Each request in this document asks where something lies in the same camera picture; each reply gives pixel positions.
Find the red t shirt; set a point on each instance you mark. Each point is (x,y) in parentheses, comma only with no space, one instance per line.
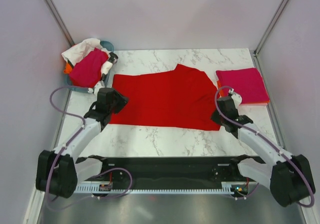
(182,98)

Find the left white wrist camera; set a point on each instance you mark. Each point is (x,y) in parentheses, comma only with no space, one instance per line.
(96,88)

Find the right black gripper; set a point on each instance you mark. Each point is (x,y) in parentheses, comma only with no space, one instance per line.
(214,119)

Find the aluminium frame post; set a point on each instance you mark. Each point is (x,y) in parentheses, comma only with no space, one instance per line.
(57,17)
(272,24)

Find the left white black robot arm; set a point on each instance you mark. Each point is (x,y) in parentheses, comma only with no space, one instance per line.
(62,169)

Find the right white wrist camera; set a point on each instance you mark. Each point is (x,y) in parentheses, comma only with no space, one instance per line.
(237,99)

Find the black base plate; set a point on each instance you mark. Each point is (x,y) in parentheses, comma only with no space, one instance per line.
(200,169)

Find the left aluminium frame post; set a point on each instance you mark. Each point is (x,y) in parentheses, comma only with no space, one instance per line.
(57,17)

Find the magenta shirt in basket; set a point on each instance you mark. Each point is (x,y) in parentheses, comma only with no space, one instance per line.
(87,72)

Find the right aluminium frame post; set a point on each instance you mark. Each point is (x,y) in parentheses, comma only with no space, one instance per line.
(272,24)

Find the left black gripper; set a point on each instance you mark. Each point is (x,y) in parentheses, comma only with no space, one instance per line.
(121,100)

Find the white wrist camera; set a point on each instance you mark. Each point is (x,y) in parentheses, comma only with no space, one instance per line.
(96,88)
(237,99)

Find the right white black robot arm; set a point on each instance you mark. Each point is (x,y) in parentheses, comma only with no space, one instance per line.
(288,177)

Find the white slotted cable duct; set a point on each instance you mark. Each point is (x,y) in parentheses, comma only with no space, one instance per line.
(155,187)

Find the folded magenta t shirt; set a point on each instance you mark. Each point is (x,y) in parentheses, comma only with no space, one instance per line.
(247,82)

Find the teal plastic laundry basket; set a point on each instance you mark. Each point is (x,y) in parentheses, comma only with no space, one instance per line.
(81,89)

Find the orange shirt in basket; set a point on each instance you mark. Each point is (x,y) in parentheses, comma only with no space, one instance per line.
(68,68)

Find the white and black garment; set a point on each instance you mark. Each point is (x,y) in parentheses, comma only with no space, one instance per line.
(105,68)

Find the white shirt in basket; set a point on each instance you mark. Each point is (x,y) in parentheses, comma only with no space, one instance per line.
(76,53)

